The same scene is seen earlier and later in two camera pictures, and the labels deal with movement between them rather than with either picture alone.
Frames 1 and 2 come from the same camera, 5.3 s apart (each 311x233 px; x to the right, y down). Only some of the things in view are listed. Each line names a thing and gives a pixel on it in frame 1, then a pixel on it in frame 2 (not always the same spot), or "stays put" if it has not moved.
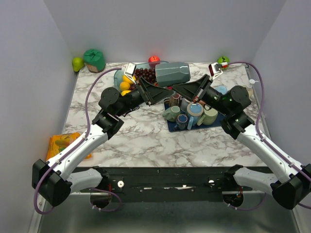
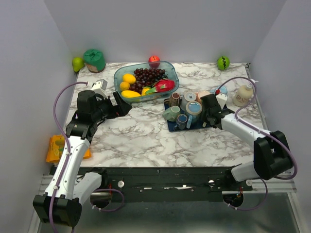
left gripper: x=151 y=94 → x=123 y=107
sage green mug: x=171 y=113 stays put
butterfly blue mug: x=195 y=111 stays put
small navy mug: x=181 y=121 stays put
